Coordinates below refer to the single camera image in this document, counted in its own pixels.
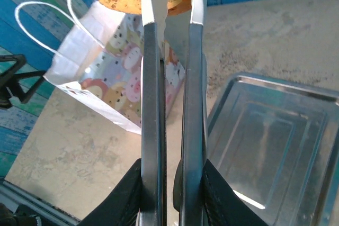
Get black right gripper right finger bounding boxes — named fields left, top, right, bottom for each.
left=202, top=158, right=269, bottom=226

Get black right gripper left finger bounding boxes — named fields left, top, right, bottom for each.
left=78, top=158, right=143, bottom=226

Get white paper bag cartoon print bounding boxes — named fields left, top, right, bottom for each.
left=14, top=0, right=186, bottom=135

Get metal tongs white tips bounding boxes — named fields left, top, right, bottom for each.
left=139, top=0, right=209, bottom=226

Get metal baking tray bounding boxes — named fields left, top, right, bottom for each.
left=206, top=71, right=339, bottom=226

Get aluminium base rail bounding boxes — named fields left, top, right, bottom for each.
left=0, top=178, right=80, bottom=226

